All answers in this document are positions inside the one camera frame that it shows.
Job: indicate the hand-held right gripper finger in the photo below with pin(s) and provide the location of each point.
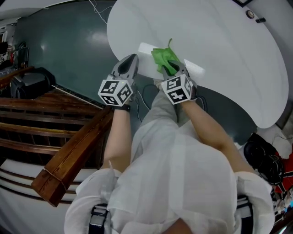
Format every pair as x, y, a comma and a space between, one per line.
166, 74
182, 68

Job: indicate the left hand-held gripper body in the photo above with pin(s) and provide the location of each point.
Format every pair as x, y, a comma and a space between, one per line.
114, 91

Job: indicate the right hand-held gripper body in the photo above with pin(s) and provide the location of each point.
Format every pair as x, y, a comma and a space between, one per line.
178, 89

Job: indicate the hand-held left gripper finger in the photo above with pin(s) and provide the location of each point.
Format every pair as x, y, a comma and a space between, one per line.
134, 68
120, 68

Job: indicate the green cloth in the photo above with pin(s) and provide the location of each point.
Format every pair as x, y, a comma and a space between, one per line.
163, 57

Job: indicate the person's right forearm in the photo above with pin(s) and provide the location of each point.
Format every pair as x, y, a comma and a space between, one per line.
213, 132

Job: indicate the person's left forearm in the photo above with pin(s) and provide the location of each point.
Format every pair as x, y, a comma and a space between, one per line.
117, 137

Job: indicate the white round table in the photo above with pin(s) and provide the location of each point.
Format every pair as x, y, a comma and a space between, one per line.
229, 57

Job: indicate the person's shoe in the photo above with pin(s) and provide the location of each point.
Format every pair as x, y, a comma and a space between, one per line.
158, 82

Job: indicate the black wristband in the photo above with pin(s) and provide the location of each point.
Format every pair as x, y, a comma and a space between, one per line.
121, 107

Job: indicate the person's grey trousers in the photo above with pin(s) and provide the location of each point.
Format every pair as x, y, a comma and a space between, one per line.
160, 107

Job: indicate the black bag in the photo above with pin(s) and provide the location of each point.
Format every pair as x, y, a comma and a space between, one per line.
263, 157
32, 82

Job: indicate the person's white shirt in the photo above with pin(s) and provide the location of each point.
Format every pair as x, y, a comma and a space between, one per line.
171, 178

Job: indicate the black lipstick tube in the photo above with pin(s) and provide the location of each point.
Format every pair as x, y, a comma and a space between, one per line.
260, 20

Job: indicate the red bag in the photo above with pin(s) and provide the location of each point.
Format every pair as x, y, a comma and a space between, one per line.
286, 173

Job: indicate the black picture frame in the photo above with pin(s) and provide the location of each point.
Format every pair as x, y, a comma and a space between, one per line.
242, 2

